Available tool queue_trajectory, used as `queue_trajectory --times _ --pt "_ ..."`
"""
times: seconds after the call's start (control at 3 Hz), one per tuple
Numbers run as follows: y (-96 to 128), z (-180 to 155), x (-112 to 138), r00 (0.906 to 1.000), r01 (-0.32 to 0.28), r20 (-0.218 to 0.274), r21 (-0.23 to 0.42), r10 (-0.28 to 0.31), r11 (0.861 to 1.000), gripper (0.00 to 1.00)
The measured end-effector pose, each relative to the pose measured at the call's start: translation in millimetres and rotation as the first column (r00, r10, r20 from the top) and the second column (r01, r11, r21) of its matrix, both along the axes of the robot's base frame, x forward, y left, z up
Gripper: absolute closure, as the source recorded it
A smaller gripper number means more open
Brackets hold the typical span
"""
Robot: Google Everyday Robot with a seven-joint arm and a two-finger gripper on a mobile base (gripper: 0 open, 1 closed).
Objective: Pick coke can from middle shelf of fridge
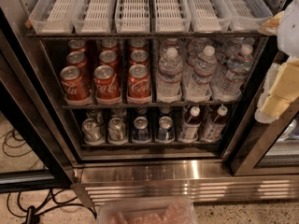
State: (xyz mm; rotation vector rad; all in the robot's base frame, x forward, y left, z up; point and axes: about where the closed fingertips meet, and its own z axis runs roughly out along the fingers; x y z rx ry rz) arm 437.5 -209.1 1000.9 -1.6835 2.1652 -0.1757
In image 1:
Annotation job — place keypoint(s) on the silver can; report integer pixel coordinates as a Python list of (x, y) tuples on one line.
[(92, 130), (116, 129)]

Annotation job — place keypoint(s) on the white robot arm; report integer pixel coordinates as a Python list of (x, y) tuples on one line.
[(288, 43)]

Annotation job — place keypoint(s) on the brown drink bottle right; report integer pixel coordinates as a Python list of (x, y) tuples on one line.
[(215, 123)]

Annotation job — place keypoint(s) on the front right water bottle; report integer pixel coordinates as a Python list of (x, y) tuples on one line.
[(236, 71)]

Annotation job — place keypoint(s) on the water bottle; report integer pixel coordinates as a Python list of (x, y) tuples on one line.
[(202, 72), (236, 71), (169, 73)]

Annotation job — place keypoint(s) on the fridge door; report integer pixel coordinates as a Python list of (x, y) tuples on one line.
[(266, 149), (20, 110)]

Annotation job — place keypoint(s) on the silver can bottom left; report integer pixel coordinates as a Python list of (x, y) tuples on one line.
[(92, 130)]

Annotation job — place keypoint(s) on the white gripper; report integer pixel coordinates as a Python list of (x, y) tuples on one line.
[(290, 34)]

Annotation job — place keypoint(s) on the clear top tray far left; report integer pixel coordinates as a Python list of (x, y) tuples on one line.
[(53, 16)]

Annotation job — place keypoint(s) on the front middle water bottle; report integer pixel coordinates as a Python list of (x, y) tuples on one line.
[(202, 72)]

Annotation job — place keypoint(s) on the clear tray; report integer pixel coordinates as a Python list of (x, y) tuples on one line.
[(132, 16), (93, 16), (53, 16), (209, 15), (171, 16), (247, 15)]

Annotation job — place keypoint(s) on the stainless fridge bottom grille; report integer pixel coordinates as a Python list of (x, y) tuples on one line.
[(201, 181)]

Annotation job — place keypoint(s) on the fridge door left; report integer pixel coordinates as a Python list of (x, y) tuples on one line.
[(20, 110)]

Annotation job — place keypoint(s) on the second row right coke can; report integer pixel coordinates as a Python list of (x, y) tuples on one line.
[(139, 57)]

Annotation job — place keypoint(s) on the clear plastic container foreground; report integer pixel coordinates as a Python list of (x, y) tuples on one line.
[(148, 210)]

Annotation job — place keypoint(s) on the second row coke can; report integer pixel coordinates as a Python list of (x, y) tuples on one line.
[(139, 57), (80, 60), (109, 57)]

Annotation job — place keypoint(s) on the fridge door right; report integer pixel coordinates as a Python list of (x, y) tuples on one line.
[(266, 149)]

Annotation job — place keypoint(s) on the second row left coke can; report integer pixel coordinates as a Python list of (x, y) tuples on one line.
[(80, 60)]

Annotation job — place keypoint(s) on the brown drink bottle left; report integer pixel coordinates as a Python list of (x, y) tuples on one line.
[(190, 124)]

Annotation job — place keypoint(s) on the brown drink bottle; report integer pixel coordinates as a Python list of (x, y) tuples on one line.
[(215, 123), (190, 124)]

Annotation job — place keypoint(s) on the second row middle coke can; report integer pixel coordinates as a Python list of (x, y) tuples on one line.
[(109, 57)]

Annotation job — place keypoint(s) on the front left water bottle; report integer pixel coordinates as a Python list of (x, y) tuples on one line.
[(169, 73)]

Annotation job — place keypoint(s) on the blue can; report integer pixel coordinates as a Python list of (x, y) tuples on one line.
[(166, 129), (141, 130)]

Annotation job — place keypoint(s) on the clear top tray far right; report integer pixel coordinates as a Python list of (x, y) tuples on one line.
[(247, 15)]

